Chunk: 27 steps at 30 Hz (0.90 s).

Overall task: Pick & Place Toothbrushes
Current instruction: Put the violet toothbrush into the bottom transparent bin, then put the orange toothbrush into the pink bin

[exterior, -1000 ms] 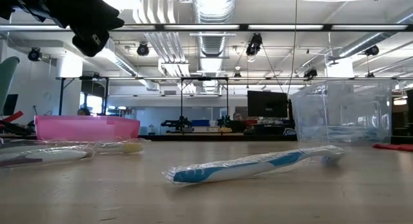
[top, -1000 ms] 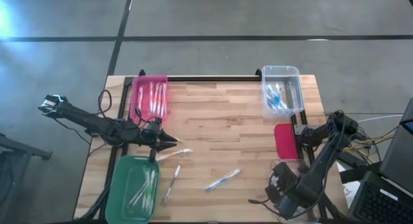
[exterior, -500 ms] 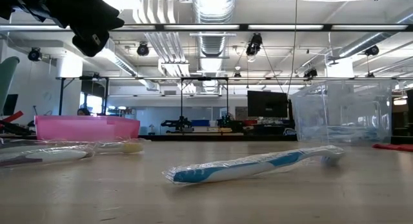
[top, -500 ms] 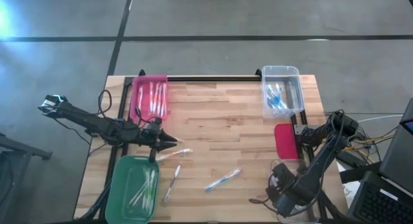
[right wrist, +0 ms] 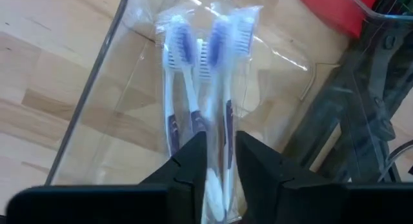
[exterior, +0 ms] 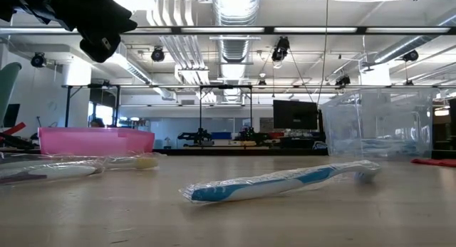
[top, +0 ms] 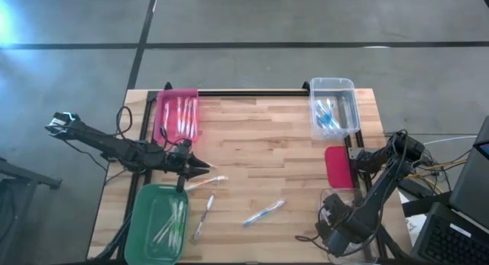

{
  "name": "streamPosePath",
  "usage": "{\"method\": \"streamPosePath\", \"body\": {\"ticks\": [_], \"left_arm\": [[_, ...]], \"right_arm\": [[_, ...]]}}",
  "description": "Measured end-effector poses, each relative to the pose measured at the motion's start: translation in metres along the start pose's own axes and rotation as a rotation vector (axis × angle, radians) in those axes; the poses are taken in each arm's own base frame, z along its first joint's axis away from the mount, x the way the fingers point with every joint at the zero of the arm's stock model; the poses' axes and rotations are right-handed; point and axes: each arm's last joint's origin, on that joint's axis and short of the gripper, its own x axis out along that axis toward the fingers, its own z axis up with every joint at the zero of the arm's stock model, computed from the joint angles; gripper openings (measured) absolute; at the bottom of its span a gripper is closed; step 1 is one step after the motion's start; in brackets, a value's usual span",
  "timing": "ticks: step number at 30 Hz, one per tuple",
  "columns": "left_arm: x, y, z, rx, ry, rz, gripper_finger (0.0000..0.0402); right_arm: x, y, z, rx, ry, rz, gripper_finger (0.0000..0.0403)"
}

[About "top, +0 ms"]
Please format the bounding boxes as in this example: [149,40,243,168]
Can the clear deep plastic bin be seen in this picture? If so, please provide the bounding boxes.
[308,77,361,141]

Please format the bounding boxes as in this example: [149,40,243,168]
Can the pink plastic bin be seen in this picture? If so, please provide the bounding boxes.
[153,88,200,145]

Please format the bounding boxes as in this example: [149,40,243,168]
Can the white toothbrush at edge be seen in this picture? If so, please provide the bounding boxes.
[193,192,217,241]

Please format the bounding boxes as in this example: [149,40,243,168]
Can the red flat plastic lid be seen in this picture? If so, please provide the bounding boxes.
[324,145,355,191]

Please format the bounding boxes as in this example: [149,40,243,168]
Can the green plastic bin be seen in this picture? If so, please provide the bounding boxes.
[124,183,191,265]

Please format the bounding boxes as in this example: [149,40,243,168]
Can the clear shallow plastic tray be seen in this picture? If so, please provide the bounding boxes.
[319,188,381,265]

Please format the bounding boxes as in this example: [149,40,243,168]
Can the black laptop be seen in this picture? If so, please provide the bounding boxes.
[410,115,489,265]

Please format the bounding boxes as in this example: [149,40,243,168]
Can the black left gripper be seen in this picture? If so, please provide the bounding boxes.
[163,138,212,181]

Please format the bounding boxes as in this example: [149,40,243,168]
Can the white cable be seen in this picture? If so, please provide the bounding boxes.
[422,134,478,147]

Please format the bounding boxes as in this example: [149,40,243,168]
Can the black metal stand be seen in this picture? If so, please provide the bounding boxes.
[0,157,63,265]

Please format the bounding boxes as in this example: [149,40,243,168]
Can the yellow cable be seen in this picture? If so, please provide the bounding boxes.
[404,157,469,182]

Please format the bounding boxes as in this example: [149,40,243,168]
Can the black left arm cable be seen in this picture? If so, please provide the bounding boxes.
[115,105,192,147]

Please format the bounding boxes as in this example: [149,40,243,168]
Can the purple white toothbrush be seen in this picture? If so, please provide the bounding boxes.
[168,199,181,250]
[167,199,188,247]

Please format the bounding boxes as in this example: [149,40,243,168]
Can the black power adapter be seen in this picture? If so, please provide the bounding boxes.
[399,177,425,197]
[419,150,436,166]

